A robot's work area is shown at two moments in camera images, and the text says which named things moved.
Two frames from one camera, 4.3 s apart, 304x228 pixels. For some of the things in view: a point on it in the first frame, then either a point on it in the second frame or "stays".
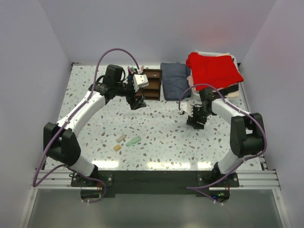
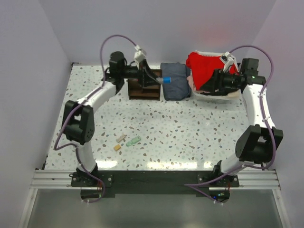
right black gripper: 192,121 → 216,83
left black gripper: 134,104 → 146,77
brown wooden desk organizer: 152,92 stays
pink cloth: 191,82 stays
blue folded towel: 176,78 stays
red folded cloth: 213,71 stays
